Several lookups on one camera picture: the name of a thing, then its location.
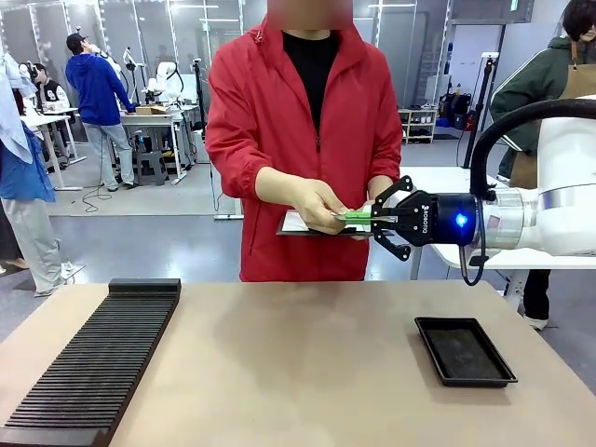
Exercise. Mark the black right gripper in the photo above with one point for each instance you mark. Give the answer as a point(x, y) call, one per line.
point(433, 219)

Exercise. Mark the green PCB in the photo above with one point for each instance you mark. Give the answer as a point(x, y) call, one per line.
point(356, 216)

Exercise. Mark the black clipboard with paper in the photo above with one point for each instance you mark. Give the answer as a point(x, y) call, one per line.
point(293, 223)

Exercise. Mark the person's right forearm red sleeve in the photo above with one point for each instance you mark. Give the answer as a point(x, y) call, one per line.
point(237, 174)

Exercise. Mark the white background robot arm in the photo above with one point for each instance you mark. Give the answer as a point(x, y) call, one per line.
point(163, 81)

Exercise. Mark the person's left forearm red sleeve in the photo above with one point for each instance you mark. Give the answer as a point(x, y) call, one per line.
point(384, 184)

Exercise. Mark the black slotted PCB rack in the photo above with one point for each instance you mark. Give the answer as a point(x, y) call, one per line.
point(93, 354)

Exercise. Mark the person's left hand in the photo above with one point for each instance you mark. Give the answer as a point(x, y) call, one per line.
point(362, 236)

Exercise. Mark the person's right hand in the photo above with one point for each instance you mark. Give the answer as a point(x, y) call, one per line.
point(302, 200)

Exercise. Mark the white table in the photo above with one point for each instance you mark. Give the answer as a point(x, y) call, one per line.
point(442, 179)

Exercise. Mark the wooden shoe shelf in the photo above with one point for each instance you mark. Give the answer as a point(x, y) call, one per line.
point(419, 125)

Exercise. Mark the black equipment cases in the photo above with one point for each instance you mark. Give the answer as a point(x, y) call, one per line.
point(454, 112)

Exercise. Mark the person in red jacket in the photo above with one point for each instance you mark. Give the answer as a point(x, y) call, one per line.
point(279, 116)

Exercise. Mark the black plastic tray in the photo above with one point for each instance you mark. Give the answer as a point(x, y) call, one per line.
point(465, 354)

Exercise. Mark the person in brown apron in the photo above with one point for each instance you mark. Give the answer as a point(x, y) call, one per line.
point(526, 102)

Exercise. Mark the grey step stool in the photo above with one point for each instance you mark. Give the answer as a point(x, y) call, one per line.
point(151, 167)

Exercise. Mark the grey workbench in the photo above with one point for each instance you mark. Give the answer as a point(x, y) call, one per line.
point(158, 118)

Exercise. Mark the cardboard box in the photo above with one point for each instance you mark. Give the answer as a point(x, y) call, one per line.
point(151, 110)

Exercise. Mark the black tripod with device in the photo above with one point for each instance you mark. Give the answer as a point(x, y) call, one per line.
point(130, 60)

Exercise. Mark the man in blue hoodie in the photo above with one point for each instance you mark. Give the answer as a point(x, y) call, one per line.
point(95, 93)

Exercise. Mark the white standing desk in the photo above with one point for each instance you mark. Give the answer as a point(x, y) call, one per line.
point(56, 118)

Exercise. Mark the person in varsity jacket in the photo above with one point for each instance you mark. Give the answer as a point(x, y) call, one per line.
point(51, 93)

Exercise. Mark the person in blue jacket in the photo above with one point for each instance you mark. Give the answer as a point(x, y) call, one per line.
point(23, 177)

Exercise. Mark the black camera pole stand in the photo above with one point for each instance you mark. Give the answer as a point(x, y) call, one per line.
point(484, 79)

